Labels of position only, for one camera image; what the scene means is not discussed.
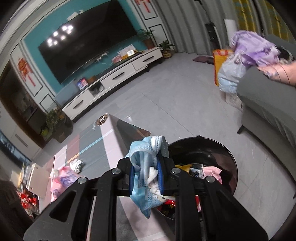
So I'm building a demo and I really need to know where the pink clothing on sofa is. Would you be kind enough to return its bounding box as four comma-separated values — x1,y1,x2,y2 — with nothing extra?
258,61,296,86

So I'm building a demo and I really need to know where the black round trash bin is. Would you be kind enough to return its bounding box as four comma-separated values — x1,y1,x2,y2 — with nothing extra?
155,135,239,220

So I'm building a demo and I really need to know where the white TV stand cabinet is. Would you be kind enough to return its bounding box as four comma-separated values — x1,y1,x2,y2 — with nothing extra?
62,47,162,120

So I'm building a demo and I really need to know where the light blue plastic bag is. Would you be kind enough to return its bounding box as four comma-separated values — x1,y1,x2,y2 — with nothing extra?
217,53,247,95

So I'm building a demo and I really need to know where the potted plant by curtain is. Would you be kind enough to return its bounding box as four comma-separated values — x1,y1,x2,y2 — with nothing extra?
158,40,175,59

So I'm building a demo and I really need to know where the black wall television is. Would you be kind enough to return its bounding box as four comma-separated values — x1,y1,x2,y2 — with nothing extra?
39,1,136,83

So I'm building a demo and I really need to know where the purple crumpled clothing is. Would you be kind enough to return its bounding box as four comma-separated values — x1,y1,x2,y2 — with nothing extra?
230,30,280,67

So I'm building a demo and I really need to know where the grey curtain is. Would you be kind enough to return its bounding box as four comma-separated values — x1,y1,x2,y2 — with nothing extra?
153,1,237,55

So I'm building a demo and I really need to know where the red chinese knot decoration left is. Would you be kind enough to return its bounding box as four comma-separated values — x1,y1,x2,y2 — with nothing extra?
18,58,36,87

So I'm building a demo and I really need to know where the red chinese knot decoration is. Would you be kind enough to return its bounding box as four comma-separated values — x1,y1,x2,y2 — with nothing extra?
135,0,151,13
18,58,36,87

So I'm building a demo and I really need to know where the blue face mask bundle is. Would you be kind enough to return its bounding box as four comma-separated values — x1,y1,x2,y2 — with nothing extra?
126,136,169,219

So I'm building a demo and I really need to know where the yellow patterned curtain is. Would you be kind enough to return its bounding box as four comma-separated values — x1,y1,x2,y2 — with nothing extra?
230,0,295,43

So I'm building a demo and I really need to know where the pink plastic bag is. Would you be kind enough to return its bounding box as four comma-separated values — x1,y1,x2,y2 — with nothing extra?
50,166,79,201

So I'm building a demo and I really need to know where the black upright vacuum cleaner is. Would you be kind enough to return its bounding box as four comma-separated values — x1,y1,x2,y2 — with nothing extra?
195,0,221,50

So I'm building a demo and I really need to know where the white tissue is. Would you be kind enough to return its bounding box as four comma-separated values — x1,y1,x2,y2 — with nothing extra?
70,159,83,174

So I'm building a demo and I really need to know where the orange yellow paper bag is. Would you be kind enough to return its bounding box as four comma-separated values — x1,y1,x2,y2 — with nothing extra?
212,49,233,86

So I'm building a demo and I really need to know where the white low side cabinet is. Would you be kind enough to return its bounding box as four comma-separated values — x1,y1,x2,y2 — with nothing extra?
26,163,53,199

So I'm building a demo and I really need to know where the multicolour striped floor mat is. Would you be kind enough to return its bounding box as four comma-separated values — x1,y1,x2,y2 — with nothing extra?
32,113,176,241

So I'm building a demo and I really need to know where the clear plastic storage box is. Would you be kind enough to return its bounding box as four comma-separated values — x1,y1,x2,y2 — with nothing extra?
55,81,79,106

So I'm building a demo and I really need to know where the tall potted plant on stand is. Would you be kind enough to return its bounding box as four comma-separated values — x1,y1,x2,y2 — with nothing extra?
137,29,155,49

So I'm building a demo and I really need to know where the red chinese knot decoration right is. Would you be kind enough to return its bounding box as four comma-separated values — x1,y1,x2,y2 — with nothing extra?
135,0,151,13

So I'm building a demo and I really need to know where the potted plants left of stand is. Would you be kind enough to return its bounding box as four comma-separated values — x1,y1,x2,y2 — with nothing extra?
41,107,73,143

